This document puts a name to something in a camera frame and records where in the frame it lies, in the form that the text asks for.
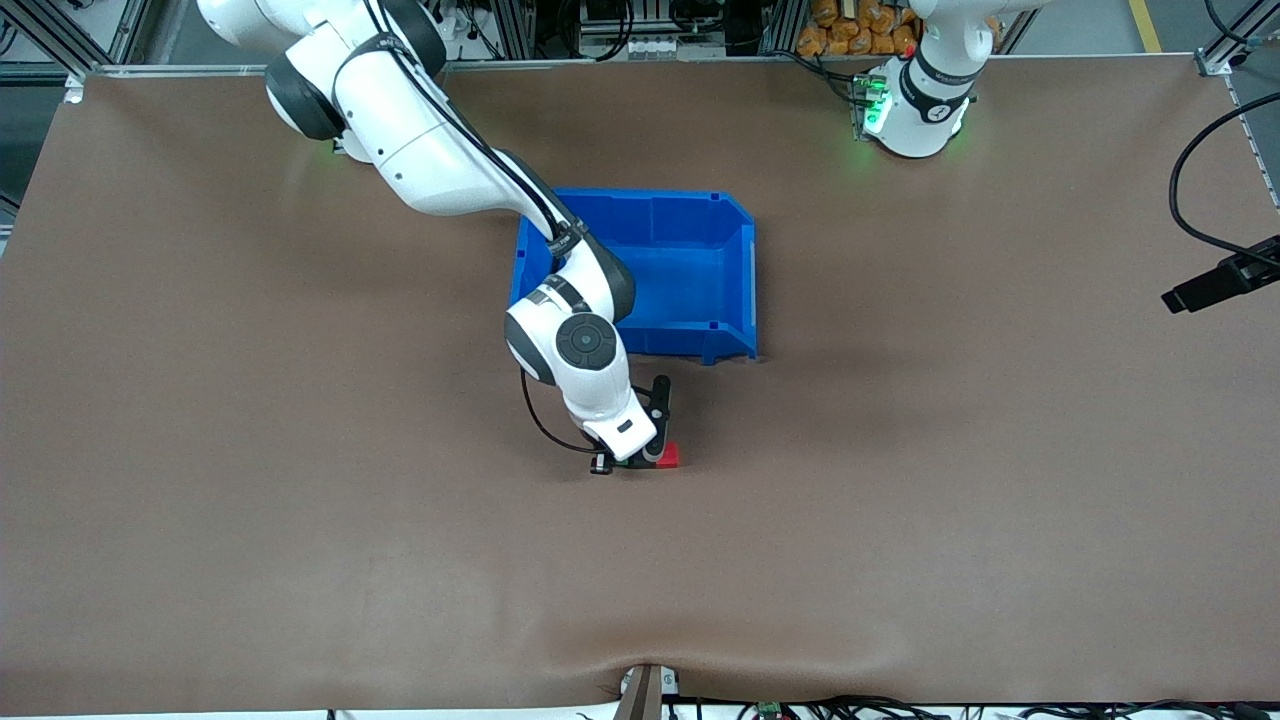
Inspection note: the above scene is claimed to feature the blue plastic storage bin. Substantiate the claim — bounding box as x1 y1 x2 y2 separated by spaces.
510 187 759 367

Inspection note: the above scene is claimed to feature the brown table mat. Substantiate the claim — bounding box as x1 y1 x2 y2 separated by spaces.
0 55 1280 716

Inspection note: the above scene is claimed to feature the black electronics box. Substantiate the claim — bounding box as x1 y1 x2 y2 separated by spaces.
578 0 726 59

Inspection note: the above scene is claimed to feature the orange snack packets pile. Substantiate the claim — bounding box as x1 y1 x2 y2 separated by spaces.
797 0 921 58

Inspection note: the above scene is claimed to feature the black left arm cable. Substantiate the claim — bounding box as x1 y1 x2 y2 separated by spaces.
1170 93 1280 266

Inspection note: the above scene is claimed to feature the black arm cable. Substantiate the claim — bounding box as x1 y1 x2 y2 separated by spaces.
1170 93 1280 266
365 0 601 458

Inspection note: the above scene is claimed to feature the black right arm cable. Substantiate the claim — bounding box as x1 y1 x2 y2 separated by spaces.
365 0 601 458

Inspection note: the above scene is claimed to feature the aluminium frame post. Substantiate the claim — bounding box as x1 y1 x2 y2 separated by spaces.
0 0 151 81
1195 0 1280 78
757 0 801 57
495 0 536 61

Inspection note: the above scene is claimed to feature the silver table edge rail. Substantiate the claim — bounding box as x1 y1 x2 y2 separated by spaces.
85 53 1201 77

